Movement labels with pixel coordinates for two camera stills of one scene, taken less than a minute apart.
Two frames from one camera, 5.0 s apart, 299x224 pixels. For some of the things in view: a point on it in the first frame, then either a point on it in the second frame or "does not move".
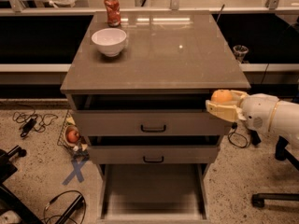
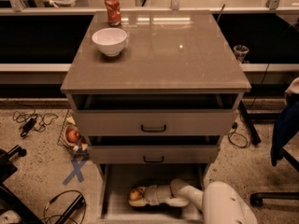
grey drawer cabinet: (138, 84) does not move
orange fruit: (221, 95) → (134, 194)
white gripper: (257, 111) → (153, 195)
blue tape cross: (77, 166) does not move
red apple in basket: (73, 135) does not move
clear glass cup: (240, 51) does not move
